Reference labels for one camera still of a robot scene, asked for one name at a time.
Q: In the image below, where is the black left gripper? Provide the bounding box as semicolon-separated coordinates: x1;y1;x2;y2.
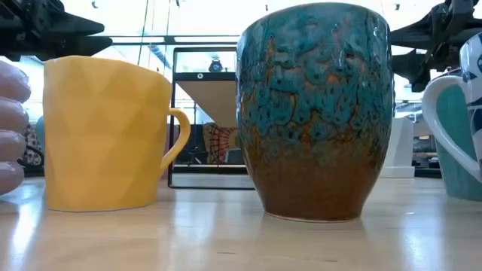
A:
0;0;113;62

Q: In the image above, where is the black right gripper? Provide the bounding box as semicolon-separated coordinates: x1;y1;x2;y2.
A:
389;0;482;93

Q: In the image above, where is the white mug blue pattern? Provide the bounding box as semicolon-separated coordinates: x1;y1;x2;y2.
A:
421;32;482;184

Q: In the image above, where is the yellow faceted mug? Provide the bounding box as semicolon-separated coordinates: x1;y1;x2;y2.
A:
42;55;192;213

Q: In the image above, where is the light blue mug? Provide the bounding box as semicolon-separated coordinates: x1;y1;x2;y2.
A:
35;115;47;154

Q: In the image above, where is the lilac ribbed mug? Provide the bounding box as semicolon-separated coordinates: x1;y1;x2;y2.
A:
0;59;32;196

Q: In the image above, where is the teal brown glazed mug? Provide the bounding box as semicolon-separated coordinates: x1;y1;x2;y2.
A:
236;2;395;223

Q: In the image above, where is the teal mug white inside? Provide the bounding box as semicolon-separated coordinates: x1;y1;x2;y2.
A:
435;84;482;202

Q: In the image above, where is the brown white patterned cloth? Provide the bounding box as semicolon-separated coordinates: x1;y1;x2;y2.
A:
22;123;45;169

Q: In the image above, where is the white plant saucer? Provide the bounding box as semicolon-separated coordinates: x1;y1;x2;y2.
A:
379;165;415;179

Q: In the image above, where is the orange mandala tapestry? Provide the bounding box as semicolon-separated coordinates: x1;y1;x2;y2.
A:
203;123;242;163

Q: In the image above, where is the dark hanging cable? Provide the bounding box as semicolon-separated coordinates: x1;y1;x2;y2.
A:
136;0;151;68

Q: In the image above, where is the black curved cable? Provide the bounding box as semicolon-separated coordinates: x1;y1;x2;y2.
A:
17;145;45;169

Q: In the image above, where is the wooden shelf black frame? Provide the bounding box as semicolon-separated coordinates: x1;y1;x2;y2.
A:
167;47;257;190

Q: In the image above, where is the black aluminium table frame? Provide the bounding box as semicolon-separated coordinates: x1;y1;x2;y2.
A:
17;163;444;180

